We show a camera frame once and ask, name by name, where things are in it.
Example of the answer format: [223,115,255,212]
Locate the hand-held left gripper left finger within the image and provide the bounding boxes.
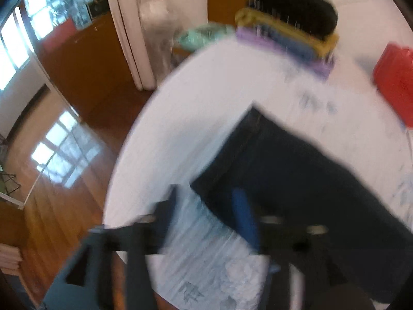
[42,184,181,310]

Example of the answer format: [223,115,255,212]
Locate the red box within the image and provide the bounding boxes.
[372,43,413,126]

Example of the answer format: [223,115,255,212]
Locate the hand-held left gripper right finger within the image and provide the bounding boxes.
[232,187,376,310]

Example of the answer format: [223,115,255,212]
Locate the white curtain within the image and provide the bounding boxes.
[102,0,209,91]

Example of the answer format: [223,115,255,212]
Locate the wooden cabinet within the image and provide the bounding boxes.
[32,10,155,117]

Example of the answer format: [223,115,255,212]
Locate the stack of folded clothes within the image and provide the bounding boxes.
[235,0,340,79]

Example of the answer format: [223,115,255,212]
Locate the white floral bed sheet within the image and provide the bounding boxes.
[102,0,413,310]

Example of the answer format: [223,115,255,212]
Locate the window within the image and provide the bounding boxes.
[0,6,36,91]

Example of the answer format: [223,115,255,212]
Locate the dark navy pants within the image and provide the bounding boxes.
[190,103,413,304]

